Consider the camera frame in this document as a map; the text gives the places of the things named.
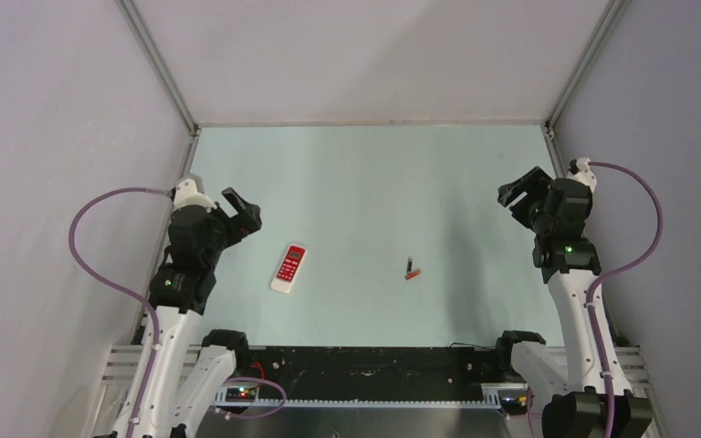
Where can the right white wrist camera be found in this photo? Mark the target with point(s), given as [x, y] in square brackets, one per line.
[579, 170]

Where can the white red remote control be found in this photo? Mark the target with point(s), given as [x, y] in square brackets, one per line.
[288, 269]

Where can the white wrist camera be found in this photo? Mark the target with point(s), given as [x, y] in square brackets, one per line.
[190, 191]
[579, 170]

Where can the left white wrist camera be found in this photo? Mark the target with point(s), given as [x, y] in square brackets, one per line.
[190, 191]

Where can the white slotted cable duct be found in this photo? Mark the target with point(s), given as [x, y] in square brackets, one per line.
[490, 400]

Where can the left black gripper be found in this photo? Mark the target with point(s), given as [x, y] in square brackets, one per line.
[245, 222]

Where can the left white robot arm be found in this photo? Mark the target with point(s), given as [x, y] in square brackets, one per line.
[160, 403]

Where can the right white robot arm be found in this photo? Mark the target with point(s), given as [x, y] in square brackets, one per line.
[589, 394]

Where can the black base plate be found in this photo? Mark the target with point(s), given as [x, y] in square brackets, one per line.
[459, 373]

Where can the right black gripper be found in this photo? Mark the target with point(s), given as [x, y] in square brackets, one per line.
[536, 182]

